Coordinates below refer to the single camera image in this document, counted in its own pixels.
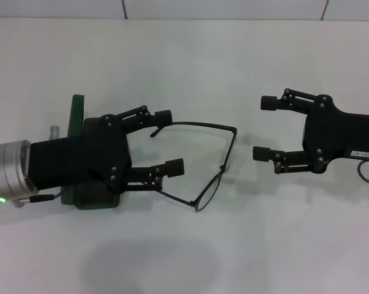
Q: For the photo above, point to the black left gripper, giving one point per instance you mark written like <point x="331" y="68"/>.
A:
<point x="80" y="156"/>

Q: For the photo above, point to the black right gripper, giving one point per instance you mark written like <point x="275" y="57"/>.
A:
<point x="331" y="134"/>

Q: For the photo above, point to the black thin-frame glasses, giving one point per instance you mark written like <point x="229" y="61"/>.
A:
<point x="210" y="196"/>

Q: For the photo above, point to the green glasses case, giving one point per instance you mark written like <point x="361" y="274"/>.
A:
<point x="77" y="116"/>

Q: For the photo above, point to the small silver port plug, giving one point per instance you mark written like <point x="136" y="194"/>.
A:
<point x="54" y="132"/>

